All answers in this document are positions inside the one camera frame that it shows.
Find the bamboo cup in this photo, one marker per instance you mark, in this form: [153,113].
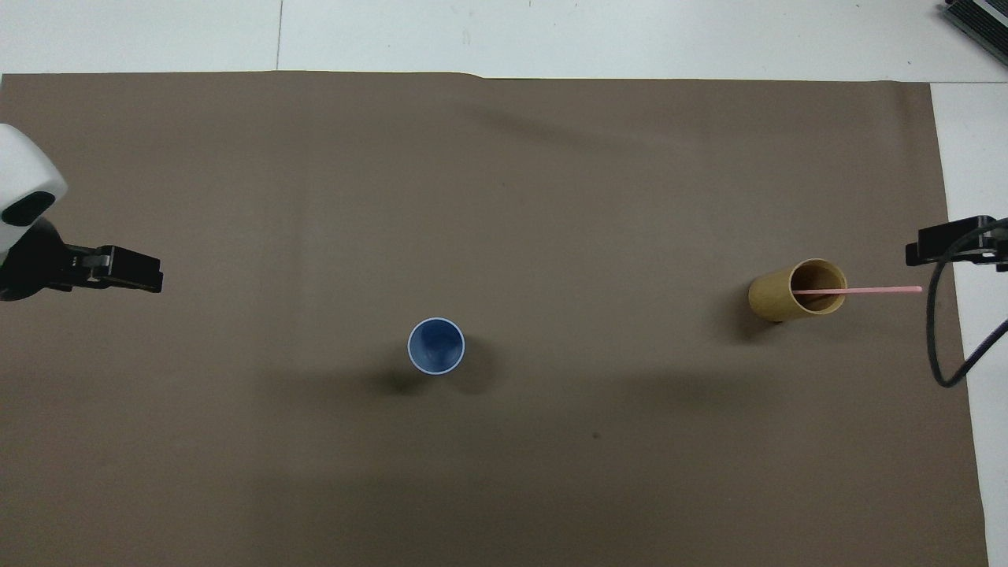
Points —
[768,298]

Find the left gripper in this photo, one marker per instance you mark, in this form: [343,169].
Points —
[31,260]

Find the black stand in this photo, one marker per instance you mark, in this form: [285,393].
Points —
[983,17]

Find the blue cup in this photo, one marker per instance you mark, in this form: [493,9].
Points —
[435,346]

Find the pink chopstick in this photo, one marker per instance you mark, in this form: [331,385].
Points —
[882,290]

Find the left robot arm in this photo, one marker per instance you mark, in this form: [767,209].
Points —
[20,161]

